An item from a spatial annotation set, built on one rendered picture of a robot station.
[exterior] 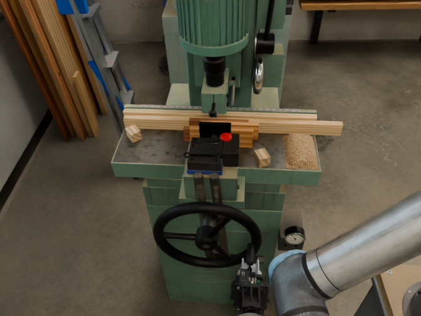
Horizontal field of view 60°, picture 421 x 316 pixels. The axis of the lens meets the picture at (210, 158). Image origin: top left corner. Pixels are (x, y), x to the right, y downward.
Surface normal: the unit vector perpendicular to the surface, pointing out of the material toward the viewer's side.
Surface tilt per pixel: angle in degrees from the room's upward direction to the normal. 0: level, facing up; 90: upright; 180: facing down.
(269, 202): 90
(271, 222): 90
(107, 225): 0
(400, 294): 1
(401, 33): 90
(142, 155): 0
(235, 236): 90
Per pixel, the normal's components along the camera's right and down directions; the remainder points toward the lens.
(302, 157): -0.07, -0.24
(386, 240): -0.59, -0.05
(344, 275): -0.31, 0.35
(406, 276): -0.02, -0.72
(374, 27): -0.04, 0.70
